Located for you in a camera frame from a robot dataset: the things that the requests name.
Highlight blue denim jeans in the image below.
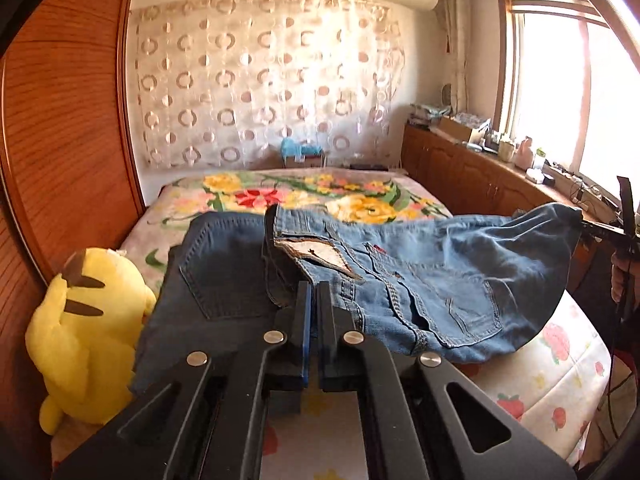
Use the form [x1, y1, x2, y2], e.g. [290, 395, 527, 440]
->
[130, 203, 582, 393]

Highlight person's right hand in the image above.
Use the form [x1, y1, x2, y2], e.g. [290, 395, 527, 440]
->
[611, 252, 640, 306]

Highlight pink bottle on cabinet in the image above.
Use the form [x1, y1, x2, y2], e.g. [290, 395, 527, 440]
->
[512, 136, 534, 171]

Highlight pink floral blanket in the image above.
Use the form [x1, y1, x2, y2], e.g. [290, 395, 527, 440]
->
[120, 167, 450, 294]

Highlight white strawberry print quilt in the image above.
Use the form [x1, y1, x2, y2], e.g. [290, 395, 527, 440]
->
[49, 288, 614, 480]

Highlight wooden low cabinet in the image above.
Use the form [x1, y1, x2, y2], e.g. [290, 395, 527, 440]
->
[399, 121, 622, 291]

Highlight cardboard box on cabinet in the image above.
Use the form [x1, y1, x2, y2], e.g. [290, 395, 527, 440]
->
[437, 112, 491, 144]

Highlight blue item box at headboard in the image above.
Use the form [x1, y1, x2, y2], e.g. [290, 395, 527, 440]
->
[280, 138, 326, 168]

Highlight yellow Pikachu plush toy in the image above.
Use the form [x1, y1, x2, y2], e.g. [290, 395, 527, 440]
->
[25, 247, 156, 436]

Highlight wooden louvered wardrobe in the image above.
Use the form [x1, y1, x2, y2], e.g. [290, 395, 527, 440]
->
[1, 0, 143, 477]

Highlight sheer circle pattern curtain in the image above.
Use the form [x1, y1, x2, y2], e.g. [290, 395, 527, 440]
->
[129, 0, 405, 170]

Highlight side window curtain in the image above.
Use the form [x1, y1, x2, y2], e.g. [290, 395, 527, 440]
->
[442, 0, 471, 113]

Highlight window with wooden frame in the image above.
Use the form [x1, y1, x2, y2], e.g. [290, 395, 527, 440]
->
[496, 0, 639, 194]

